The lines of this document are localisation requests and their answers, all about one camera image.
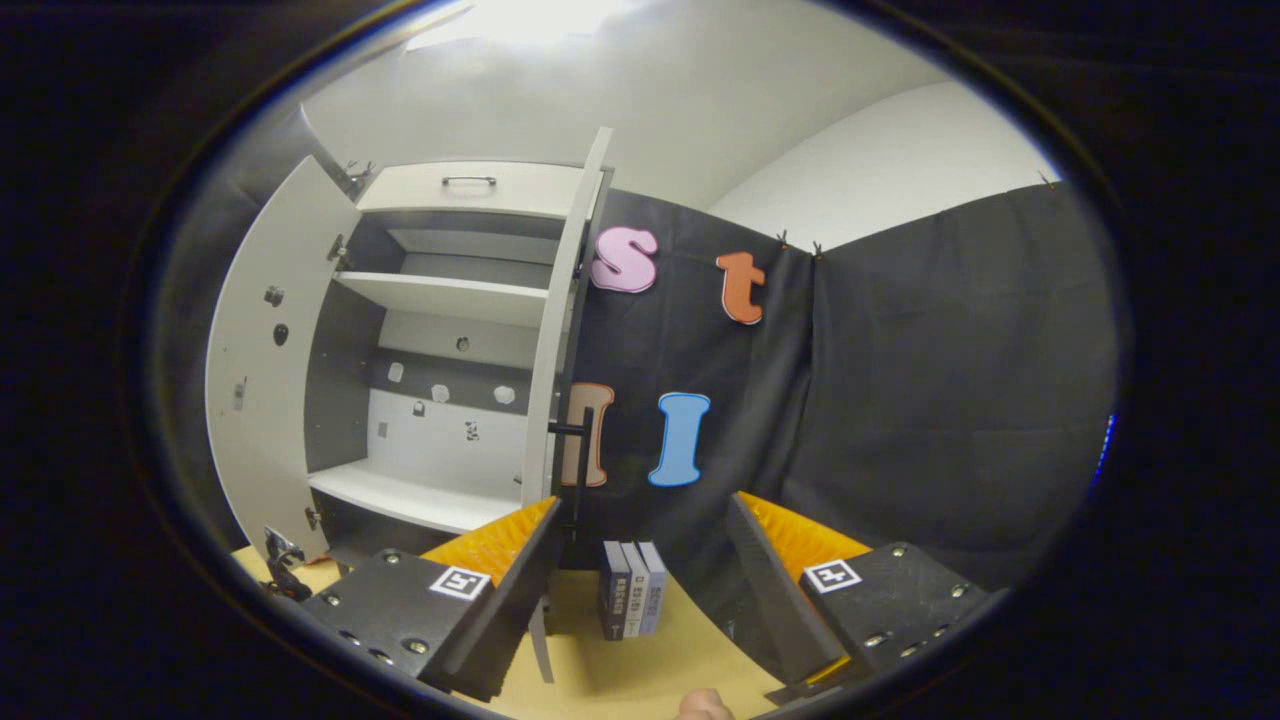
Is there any white drawer with black handle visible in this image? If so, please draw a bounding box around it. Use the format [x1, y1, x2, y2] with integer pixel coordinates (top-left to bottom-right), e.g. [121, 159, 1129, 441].
[357, 160, 589, 222]

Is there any light blue book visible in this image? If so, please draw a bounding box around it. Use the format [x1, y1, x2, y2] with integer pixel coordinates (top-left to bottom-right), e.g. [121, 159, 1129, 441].
[637, 541, 669, 636]

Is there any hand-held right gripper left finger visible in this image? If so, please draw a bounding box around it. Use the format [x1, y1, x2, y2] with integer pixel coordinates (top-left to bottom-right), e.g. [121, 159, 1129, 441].
[298, 497, 564, 704]

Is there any small dark metal object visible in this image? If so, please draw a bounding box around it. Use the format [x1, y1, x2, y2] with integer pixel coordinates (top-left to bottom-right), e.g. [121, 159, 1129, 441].
[263, 525, 313, 604]

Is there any white cabinet door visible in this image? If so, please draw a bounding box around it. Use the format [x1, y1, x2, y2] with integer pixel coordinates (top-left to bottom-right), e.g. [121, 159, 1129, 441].
[520, 127, 616, 686]
[205, 155, 363, 567]

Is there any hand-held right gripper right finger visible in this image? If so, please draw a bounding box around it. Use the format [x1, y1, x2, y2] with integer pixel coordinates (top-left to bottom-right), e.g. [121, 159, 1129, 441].
[727, 492, 1004, 707]

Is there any dark blue book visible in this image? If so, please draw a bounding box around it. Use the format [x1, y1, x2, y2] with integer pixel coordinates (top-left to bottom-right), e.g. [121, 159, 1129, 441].
[600, 541, 631, 642]

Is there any black backdrop cloth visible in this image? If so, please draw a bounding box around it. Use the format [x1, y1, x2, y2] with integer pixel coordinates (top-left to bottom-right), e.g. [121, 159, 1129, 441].
[170, 105, 1123, 683]

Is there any grey book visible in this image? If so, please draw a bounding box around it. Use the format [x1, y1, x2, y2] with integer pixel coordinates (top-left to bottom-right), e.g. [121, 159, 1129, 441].
[620, 541, 649, 639]

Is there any white and grey cabinet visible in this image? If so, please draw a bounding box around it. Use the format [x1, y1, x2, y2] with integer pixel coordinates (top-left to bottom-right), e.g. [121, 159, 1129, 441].
[303, 160, 613, 573]

